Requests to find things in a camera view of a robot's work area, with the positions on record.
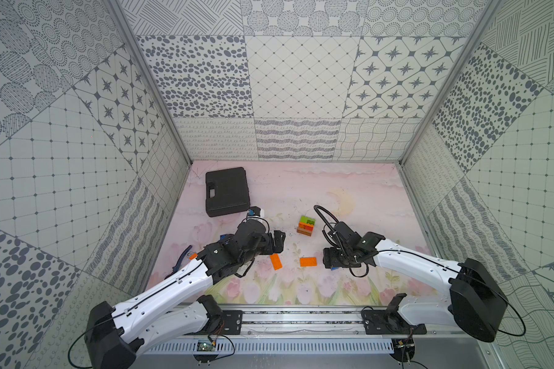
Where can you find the tan 2x4 lego plate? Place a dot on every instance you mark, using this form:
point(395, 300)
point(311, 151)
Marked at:
point(304, 232)

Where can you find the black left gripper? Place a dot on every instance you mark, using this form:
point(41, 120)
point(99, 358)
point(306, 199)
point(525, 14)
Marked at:
point(274, 242)

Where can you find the aluminium front rail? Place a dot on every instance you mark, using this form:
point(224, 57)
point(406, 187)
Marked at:
point(332, 318)

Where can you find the orange 2x4 lego plate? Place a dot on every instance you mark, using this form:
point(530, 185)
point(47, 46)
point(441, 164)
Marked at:
point(305, 227)

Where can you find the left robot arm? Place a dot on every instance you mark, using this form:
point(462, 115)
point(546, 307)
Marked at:
point(117, 334)

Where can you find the green long lego brick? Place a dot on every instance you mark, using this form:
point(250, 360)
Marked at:
point(304, 219)

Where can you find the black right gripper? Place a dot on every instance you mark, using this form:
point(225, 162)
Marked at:
point(330, 258)

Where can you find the black plastic case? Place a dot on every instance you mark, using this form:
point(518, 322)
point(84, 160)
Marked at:
point(227, 192)

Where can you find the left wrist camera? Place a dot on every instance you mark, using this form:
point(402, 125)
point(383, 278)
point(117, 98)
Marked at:
point(255, 213)

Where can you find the green circuit board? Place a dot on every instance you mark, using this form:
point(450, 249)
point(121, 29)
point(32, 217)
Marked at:
point(205, 348)

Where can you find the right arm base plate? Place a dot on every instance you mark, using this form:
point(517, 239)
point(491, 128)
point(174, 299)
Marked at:
point(381, 322)

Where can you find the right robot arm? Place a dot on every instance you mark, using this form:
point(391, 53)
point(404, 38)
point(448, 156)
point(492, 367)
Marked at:
point(468, 296)

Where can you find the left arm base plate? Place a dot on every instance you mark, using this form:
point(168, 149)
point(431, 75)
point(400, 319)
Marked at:
point(228, 323)

